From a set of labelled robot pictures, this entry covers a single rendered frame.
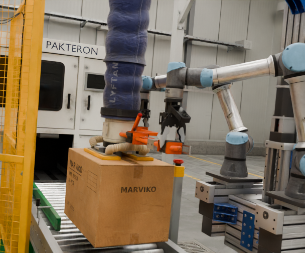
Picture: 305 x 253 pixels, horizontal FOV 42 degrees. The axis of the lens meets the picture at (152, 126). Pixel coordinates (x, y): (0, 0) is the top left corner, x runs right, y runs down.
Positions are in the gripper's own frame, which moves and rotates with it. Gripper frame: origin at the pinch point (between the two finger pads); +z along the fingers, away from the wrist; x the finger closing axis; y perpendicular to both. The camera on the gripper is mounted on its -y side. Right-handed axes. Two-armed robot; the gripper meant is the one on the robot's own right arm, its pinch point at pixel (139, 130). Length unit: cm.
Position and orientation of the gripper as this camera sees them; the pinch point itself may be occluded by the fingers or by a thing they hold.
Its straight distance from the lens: 259.0
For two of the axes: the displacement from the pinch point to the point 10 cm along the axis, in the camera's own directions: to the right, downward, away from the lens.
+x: 8.9, 0.4, 4.5
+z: -0.8, 10.0, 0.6
